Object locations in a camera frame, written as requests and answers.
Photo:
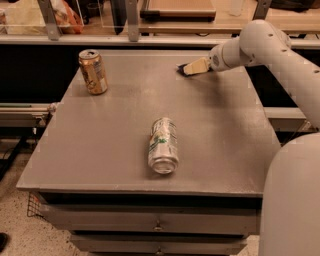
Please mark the clear plastic box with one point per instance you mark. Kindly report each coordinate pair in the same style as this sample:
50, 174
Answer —
30, 17

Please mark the gold upright soda can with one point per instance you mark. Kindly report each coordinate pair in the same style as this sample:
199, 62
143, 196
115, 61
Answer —
92, 68

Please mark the orange plastic bag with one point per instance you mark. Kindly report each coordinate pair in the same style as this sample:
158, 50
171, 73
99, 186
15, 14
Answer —
67, 19

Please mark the upper grey drawer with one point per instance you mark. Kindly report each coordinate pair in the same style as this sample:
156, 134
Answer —
221, 221

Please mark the silver green lying can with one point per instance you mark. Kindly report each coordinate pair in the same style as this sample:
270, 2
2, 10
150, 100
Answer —
163, 147

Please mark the metal rail frame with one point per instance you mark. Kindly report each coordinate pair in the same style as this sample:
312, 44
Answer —
26, 114

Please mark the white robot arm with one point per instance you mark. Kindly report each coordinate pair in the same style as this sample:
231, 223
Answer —
290, 215

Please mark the wooden tray on shelf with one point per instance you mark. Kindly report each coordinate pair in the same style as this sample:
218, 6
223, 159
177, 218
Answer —
177, 9

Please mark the grey drawer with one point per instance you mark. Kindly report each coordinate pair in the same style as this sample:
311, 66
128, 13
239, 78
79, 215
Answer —
158, 245
221, 221

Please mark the lower grey drawer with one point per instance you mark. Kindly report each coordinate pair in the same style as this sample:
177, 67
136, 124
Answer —
158, 245

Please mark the grey drawer cabinet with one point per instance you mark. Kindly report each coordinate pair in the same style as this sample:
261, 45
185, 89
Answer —
95, 148

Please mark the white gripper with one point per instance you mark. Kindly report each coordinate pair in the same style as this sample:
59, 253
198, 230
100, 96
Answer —
216, 60

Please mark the wire mesh basket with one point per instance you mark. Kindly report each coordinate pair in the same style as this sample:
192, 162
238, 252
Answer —
33, 207

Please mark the dark blue rxbar wrapper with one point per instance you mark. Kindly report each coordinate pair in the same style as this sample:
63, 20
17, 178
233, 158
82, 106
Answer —
184, 70

